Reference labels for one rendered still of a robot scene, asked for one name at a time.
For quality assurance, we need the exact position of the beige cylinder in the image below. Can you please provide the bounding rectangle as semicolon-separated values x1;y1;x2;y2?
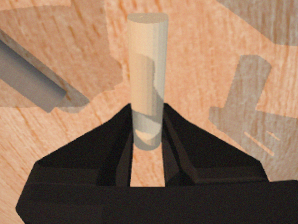
127;13;169;151

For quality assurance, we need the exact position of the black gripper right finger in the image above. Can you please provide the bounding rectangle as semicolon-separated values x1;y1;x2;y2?
161;103;269;186

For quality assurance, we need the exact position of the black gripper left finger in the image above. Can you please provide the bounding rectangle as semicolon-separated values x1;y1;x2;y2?
25;103;134;187

